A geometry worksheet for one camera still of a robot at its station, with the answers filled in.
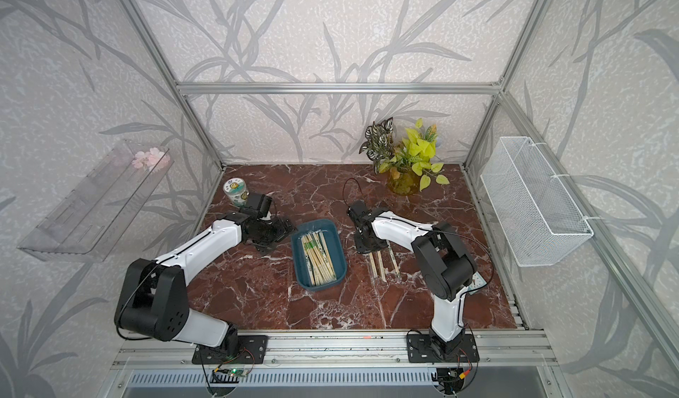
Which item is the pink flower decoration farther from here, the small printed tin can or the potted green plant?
the potted green plant

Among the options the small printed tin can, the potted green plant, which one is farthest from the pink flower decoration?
the potted green plant

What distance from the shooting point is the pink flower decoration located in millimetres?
752

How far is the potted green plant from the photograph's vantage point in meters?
0.93

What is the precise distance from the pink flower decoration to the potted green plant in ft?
2.14
